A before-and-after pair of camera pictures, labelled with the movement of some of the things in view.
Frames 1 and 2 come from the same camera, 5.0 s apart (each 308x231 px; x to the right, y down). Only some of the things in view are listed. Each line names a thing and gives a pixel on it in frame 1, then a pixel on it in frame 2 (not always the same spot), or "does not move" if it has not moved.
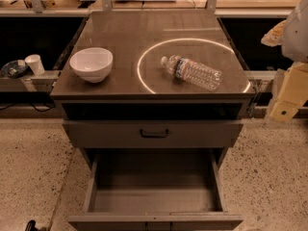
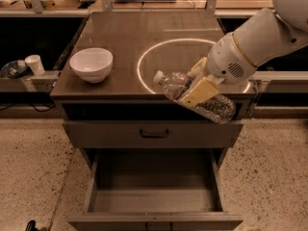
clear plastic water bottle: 192,72 -> 217,108
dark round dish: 14,69 does not move
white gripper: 296,36 -> 228,59
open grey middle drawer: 155,190 does not move
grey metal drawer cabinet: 155,100 does not move
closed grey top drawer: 152,134 does not move
